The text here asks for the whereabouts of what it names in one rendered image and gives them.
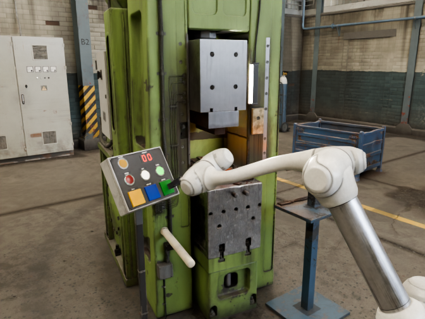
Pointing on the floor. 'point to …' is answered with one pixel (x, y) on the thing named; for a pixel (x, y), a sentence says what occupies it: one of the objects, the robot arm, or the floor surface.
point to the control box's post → (141, 262)
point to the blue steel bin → (341, 139)
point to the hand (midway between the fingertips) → (172, 184)
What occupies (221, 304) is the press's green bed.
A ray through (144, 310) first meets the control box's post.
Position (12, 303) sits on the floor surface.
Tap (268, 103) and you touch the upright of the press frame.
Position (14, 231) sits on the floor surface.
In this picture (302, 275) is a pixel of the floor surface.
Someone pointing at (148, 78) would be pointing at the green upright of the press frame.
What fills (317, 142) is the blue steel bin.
